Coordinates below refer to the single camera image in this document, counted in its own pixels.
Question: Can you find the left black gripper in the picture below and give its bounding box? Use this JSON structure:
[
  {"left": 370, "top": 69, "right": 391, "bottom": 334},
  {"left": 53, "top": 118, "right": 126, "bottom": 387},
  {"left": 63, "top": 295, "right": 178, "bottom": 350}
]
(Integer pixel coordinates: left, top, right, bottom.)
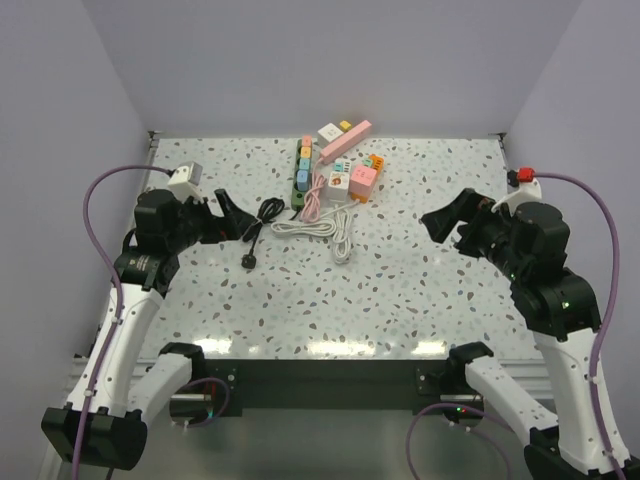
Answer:
[{"left": 166, "top": 188, "right": 254, "bottom": 252}]

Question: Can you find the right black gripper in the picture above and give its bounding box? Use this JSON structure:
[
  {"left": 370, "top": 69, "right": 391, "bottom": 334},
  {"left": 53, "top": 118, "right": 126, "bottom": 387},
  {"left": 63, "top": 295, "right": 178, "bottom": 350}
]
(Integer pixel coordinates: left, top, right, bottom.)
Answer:
[{"left": 420, "top": 185, "right": 524, "bottom": 277}]

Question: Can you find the pink cord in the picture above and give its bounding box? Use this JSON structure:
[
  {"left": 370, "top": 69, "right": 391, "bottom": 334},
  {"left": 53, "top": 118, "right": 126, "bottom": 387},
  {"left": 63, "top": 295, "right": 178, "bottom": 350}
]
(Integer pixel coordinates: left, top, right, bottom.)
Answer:
[{"left": 299, "top": 154, "right": 327, "bottom": 222}]

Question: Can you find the orange power strip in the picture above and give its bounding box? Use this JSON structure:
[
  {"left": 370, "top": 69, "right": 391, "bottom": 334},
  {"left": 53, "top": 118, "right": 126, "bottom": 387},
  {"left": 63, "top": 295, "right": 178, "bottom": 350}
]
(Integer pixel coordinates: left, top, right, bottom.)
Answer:
[{"left": 349, "top": 155, "right": 384, "bottom": 203}]

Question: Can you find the white power strip cartoon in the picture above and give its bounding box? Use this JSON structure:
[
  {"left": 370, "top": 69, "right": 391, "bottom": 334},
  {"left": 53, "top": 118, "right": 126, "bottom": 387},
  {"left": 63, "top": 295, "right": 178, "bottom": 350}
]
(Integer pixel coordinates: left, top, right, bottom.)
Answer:
[{"left": 326, "top": 160, "right": 352, "bottom": 203}]

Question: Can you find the pink power strip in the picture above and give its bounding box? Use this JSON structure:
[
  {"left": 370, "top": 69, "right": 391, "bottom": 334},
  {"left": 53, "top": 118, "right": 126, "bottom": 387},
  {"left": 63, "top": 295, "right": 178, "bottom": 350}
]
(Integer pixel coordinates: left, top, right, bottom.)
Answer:
[{"left": 318, "top": 120, "right": 373, "bottom": 164}]

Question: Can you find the white cube adapter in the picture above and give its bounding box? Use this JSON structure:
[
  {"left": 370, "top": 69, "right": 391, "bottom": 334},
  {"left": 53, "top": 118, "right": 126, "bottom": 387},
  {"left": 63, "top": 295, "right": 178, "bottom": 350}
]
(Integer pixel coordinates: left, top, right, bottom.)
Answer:
[{"left": 317, "top": 123, "right": 343, "bottom": 148}]

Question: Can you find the pink cube plug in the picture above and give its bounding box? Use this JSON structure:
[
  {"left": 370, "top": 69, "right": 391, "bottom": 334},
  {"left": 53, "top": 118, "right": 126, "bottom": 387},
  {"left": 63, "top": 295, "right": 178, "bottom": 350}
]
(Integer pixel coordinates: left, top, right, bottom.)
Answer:
[{"left": 349, "top": 165, "right": 378, "bottom": 199}]

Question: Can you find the yellow small plug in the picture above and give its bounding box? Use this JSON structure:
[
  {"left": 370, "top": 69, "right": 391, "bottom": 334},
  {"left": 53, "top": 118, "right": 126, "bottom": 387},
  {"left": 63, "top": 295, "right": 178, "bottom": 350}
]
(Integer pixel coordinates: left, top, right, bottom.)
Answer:
[{"left": 339, "top": 120, "right": 352, "bottom": 132}]

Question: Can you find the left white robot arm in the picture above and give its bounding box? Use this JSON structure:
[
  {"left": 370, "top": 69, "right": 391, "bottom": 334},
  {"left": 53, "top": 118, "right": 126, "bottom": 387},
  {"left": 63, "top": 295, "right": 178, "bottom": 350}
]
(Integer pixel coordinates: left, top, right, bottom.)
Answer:
[{"left": 41, "top": 189, "right": 256, "bottom": 478}]

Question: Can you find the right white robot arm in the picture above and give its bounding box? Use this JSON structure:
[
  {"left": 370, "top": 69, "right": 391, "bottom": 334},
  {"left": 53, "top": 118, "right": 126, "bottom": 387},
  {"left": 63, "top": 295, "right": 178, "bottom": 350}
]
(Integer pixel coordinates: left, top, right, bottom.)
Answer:
[{"left": 421, "top": 183, "right": 639, "bottom": 479}]

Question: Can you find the green power strip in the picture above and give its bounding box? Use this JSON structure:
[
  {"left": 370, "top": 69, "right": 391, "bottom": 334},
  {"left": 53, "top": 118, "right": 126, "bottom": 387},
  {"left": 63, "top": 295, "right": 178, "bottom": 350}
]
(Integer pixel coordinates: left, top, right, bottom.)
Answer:
[{"left": 290, "top": 135, "right": 317, "bottom": 212}]

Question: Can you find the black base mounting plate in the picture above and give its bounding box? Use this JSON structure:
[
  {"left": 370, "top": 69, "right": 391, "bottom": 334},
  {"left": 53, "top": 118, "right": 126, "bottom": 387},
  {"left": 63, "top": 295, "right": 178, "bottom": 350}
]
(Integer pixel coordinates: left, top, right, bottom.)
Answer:
[{"left": 169, "top": 357, "right": 489, "bottom": 419}]

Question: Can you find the black power cord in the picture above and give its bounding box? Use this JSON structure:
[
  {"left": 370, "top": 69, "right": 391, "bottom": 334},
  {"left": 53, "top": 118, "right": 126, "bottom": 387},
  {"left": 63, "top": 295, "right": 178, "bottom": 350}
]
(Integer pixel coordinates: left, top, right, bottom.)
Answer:
[{"left": 241, "top": 197, "right": 301, "bottom": 271}]

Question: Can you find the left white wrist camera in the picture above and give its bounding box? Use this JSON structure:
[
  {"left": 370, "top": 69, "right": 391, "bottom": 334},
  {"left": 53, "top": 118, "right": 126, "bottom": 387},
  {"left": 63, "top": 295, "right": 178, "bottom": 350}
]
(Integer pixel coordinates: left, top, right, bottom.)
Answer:
[{"left": 167, "top": 162, "right": 203, "bottom": 203}]

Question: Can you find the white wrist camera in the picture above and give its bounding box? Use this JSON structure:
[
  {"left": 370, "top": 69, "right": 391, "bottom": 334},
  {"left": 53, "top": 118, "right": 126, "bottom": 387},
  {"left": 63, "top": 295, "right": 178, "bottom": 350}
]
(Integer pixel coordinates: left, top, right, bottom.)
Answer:
[
  {"left": 491, "top": 167, "right": 542, "bottom": 214},
  {"left": 167, "top": 162, "right": 203, "bottom": 203}
]

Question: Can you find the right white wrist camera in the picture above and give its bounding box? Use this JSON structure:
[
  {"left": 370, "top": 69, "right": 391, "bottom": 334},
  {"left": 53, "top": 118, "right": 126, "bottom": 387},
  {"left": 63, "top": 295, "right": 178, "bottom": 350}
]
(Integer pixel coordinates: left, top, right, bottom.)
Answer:
[{"left": 491, "top": 167, "right": 542, "bottom": 214}]

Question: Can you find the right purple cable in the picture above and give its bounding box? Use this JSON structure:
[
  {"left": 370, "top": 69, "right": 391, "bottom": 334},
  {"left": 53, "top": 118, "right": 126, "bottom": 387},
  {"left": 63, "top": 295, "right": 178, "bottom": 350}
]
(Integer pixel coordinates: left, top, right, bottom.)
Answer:
[{"left": 533, "top": 172, "right": 621, "bottom": 471}]

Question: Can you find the purple cable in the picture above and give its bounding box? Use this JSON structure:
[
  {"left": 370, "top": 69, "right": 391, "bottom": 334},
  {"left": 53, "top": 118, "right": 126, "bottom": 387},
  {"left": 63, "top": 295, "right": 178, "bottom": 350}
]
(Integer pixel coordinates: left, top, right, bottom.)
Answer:
[
  {"left": 533, "top": 172, "right": 621, "bottom": 471},
  {"left": 72, "top": 165, "right": 176, "bottom": 480}
]

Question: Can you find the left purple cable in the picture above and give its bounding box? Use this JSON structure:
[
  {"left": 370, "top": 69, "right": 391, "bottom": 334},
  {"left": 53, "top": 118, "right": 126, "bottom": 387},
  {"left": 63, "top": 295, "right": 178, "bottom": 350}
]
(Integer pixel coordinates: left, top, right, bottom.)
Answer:
[{"left": 72, "top": 165, "right": 176, "bottom": 480}]

